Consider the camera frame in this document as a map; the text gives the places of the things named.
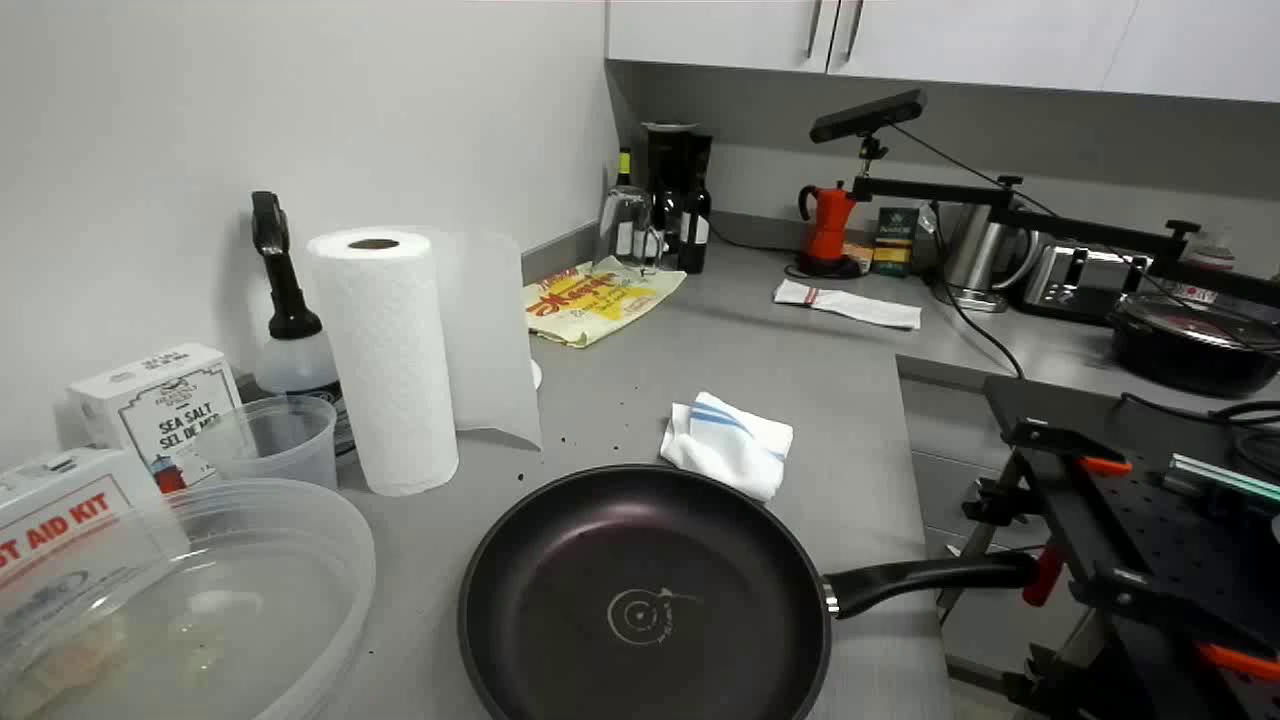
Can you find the black headed spray bottle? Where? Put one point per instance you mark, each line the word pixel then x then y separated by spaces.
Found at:
pixel 286 303

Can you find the red kettle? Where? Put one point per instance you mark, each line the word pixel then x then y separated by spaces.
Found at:
pixel 827 220

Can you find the black stereo camera bar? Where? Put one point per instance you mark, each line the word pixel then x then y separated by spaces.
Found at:
pixel 864 118

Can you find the wide white cabinet door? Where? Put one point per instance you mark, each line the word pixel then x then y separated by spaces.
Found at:
pixel 1066 43

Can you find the white first aid kit box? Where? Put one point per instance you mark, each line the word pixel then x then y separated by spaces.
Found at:
pixel 66 524

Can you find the small clear plastic container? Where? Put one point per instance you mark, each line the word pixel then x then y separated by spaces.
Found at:
pixel 286 442

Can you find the black articulated camera mount arm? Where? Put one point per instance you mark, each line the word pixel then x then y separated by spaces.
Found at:
pixel 1066 220

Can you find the silver kettle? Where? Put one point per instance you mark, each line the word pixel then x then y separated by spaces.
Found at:
pixel 985 255

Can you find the black nonstick frying pan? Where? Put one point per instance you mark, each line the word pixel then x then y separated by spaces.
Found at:
pixel 642 612

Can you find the green yellow box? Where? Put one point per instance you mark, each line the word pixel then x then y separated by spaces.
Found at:
pixel 900 241

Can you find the teal lit strip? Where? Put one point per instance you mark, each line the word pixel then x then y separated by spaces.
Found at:
pixel 1221 479

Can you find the white paper towel roll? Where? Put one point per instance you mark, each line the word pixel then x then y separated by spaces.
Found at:
pixel 387 361

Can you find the narrow white cabinet door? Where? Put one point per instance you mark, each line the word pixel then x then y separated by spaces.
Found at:
pixel 723 29

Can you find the white salt box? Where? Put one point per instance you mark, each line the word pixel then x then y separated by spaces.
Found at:
pixel 175 421

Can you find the silver toaster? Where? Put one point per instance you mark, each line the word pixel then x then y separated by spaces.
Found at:
pixel 1086 279

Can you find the large clear plastic bowl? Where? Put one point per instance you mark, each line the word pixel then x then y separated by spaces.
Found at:
pixel 266 601

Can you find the small yellow capped bottle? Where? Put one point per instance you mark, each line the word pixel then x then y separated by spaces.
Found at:
pixel 621 172

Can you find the plain white folded cloth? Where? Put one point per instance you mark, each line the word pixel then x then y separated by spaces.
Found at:
pixel 853 304

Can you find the black perforated workbench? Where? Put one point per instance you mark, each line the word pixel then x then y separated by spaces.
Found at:
pixel 1172 561

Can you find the black round pot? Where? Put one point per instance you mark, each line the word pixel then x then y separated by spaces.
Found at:
pixel 1194 340

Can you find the white blue striped kitchen cloth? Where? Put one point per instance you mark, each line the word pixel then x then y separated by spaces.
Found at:
pixel 726 445

